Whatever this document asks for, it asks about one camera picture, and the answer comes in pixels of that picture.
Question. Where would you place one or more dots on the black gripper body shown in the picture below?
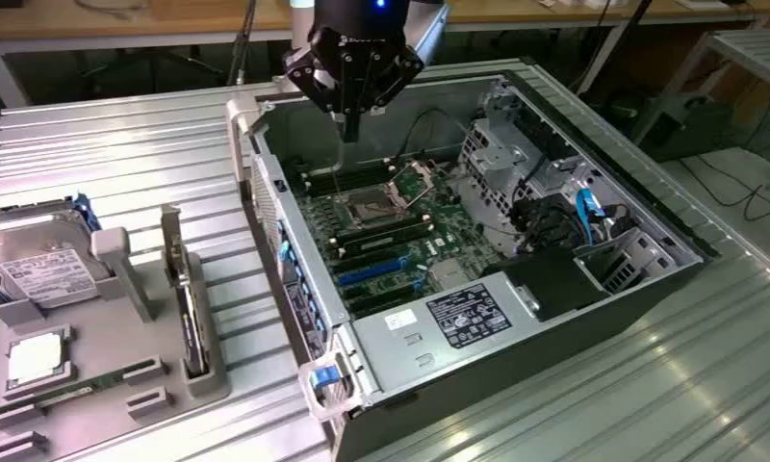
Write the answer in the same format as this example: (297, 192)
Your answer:
(360, 29)

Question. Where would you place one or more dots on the Nvidia Quadro graphics card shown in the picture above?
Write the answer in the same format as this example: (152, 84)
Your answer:
(189, 298)

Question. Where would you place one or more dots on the metal socket cover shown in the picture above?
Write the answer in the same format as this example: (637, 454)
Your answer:
(417, 183)

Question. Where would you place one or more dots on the black chair base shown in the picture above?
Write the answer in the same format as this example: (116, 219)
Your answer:
(160, 62)

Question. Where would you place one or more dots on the grey metal disk bay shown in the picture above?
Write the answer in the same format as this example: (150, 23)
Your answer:
(497, 163)

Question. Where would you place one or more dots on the CPU socket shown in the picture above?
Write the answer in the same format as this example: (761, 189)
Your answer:
(365, 207)

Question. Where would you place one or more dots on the green motherboard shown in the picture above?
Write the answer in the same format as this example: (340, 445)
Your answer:
(449, 231)

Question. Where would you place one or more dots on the green RAM stick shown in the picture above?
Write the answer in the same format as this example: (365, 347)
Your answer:
(70, 390)
(385, 240)

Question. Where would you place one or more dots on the blue expansion slot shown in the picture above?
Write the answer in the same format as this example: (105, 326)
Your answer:
(369, 272)

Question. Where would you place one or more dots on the silver chipset heatsink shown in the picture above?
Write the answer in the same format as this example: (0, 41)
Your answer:
(456, 276)

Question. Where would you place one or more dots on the black box device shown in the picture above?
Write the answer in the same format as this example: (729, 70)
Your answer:
(686, 130)

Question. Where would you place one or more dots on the black plastic shroud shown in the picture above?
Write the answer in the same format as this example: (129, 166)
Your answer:
(545, 284)

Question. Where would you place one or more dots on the grey power supply unit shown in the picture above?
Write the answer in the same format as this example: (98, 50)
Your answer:
(424, 332)

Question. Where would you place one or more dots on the metal slat shelf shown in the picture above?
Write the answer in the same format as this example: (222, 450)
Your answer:
(757, 53)

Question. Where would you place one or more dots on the silver hard disk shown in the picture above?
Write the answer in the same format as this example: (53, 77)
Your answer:
(38, 269)

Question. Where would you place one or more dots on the open black PC case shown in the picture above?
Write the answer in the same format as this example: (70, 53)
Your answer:
(488, 351)

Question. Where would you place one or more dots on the blue case latch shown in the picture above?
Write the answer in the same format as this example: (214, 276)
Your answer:
(324, 375)

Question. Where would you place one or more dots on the grey printed parts rack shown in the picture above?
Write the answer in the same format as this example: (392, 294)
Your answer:
(102, 346)

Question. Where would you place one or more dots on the silver CPU chip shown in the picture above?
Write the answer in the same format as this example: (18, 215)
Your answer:
(34, 358)

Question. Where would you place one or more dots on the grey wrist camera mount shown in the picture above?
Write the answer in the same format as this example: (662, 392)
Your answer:
(430, 33)

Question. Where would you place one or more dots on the wooden desk white frame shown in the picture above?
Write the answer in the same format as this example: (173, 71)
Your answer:
(616, 12)
(134, 24)

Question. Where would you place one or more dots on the blue plastic disk bracket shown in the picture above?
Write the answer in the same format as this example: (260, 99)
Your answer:
(82, 207)

